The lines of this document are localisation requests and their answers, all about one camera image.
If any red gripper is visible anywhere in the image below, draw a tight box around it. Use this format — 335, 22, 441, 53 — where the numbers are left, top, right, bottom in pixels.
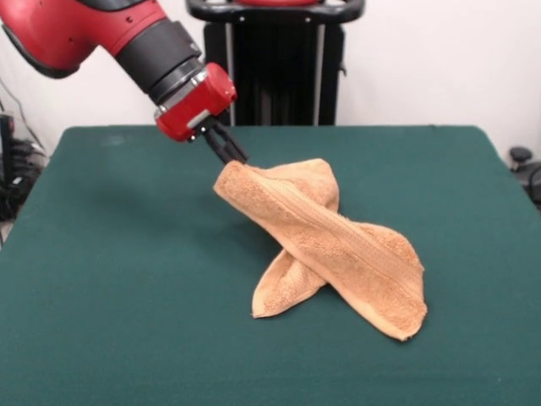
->
154, 63, 250, 165

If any orange terry towel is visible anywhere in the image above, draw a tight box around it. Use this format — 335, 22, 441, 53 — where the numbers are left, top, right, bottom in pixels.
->
212, 157, 428, 342

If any dark green table cloth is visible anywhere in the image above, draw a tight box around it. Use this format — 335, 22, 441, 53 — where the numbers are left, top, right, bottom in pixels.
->
0, 124, 541, 406

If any black electrical box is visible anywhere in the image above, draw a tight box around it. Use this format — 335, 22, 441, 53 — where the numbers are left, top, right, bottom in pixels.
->
0, 112, 17, 187

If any black office chair base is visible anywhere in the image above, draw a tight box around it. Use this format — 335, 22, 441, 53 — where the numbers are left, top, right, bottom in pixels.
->
508, 145, 541, 200

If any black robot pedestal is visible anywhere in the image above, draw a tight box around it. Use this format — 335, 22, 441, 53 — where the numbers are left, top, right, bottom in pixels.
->
185, 0, 365, 127

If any black cable bundle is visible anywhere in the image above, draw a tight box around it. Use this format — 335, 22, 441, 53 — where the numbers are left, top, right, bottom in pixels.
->
0, 75, 50, 222

